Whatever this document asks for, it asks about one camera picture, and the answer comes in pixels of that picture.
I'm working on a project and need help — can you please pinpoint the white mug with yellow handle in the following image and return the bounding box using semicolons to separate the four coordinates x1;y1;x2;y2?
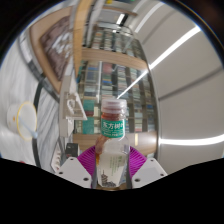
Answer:
6;102;39;141

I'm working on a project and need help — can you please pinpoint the clear green-labelled drink bottle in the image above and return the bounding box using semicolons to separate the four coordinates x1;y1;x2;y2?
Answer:
94;98;131;190

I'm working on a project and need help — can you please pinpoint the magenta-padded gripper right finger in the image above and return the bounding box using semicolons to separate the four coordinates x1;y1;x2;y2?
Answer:
126;146;168;189

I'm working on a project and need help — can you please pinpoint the wide bookshelf full of books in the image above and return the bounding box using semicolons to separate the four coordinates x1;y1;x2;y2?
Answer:
74;25;158;135

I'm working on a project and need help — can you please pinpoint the dark grey architectural model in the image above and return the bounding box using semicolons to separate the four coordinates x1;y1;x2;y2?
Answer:
64;143;82;160

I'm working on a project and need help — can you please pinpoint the white multi-building architectural model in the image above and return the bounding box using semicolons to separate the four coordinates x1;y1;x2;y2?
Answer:
49;147;64;173

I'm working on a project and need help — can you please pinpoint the ceiling light strip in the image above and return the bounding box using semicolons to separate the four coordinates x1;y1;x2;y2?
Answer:
159;134;224;147

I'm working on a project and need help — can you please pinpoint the curved wooden slat bench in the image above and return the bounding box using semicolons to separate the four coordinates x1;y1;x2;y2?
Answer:
71;0;96;79

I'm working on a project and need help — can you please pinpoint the white spoon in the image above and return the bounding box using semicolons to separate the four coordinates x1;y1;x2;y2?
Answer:
17;115;40;139

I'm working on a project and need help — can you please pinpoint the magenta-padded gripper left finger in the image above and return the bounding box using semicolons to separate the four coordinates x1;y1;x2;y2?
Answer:
54;146;98;189

